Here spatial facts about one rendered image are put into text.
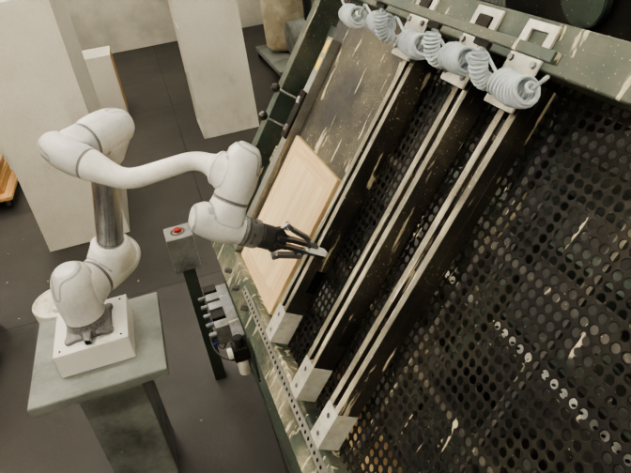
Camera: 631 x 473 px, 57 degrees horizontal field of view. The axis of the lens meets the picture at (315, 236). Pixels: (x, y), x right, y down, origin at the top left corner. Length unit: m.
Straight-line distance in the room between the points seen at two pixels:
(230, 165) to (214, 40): 4.25
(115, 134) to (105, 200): 0.28
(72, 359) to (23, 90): 2.38
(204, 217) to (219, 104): 4.40
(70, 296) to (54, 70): 2.29
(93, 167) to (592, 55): 1.34
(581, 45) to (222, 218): 0.96
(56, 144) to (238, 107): 4.22
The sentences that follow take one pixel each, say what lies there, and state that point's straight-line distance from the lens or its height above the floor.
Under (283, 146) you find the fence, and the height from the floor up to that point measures 1.31.
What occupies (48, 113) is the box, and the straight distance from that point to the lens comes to 4.36.
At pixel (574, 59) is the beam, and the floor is 1.88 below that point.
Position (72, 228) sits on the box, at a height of 0.15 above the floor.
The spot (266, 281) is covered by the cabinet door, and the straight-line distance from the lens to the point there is 2.22.
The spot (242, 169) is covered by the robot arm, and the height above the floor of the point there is 1.58.
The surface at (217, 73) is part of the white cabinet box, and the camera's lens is 5.88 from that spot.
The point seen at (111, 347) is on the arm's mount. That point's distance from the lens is 2.33.
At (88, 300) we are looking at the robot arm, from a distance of 2.28.
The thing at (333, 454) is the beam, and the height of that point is 0.89.
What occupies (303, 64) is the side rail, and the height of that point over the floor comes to 1.54.
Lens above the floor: 2.26
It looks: 33 degrees down
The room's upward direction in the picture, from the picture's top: 8 degrees counter-clockwise
